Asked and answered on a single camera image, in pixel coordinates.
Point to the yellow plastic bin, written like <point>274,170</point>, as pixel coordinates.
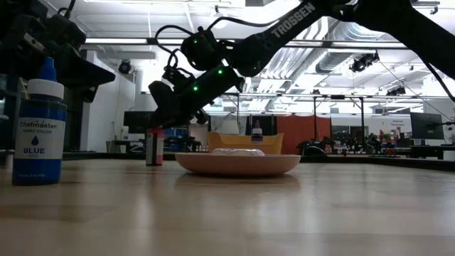
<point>227,142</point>

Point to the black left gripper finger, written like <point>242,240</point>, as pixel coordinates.
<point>89,74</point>

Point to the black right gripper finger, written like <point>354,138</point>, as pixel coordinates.
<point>174,114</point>

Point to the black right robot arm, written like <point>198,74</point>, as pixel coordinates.
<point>295,21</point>

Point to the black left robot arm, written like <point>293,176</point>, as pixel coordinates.
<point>10,42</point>

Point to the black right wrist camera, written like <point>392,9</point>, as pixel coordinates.
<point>158,94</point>

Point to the white background object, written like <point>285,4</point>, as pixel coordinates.
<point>229,127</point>

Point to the white frosted donut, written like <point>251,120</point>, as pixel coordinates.
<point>238,152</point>

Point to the pink round plate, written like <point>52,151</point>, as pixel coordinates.
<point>238,165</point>

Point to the black computer monitor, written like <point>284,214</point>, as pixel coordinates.
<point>136,122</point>
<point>426,126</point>

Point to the orange partition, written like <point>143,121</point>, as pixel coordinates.
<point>302,133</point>

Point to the large blue food colouring bottle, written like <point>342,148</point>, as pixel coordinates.
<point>39,142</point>

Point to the large purple food colouring bottle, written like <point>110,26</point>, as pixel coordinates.
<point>256,135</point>

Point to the ceiling light strip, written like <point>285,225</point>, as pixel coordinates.
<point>113,41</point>

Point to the round black wall device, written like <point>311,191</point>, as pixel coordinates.
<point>124,67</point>

